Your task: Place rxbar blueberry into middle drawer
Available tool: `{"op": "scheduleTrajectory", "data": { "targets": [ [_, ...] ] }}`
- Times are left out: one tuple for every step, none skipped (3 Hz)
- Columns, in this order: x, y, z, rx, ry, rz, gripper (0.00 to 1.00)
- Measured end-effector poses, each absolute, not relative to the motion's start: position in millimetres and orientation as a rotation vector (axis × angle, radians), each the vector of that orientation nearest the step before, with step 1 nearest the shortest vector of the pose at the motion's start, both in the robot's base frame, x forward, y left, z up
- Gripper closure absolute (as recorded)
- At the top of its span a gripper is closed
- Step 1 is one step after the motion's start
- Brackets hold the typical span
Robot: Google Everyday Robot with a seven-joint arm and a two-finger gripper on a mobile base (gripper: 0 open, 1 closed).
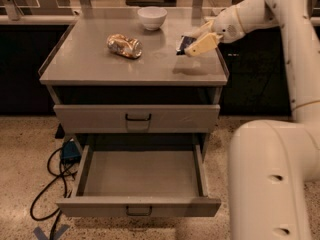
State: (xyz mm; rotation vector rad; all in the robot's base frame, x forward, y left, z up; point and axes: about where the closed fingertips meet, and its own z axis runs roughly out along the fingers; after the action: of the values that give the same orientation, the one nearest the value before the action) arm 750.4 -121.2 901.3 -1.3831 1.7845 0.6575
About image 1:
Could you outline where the black floor cable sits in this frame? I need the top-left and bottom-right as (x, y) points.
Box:
(29, 146), (80, 240)

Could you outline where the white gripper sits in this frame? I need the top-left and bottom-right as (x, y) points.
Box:
(184, 7), (246, 57)

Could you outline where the open grey middle drawer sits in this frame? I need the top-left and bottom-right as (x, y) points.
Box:
(57, 145), (221, 217)

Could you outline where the blue power box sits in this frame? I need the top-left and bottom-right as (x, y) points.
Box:
(60, 140), (81, 164)

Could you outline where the crushed gold soda can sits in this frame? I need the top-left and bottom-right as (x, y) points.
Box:
(106, 34), (142, 59)

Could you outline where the closed grey top drawer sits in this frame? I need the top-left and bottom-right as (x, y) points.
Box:
(54, 105), (220, 133)

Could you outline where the grey drawer cabinet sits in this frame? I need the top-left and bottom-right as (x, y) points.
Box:
(37, 7), (230, 218)

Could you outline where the black middle drawer handle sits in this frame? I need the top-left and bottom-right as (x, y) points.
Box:
(125, 206), (153, 217)

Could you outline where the white ceramic bowl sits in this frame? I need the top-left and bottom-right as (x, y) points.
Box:
(137, 6), (167, 31)

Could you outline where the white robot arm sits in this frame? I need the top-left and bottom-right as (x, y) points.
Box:
(184, 0), (320, 240)

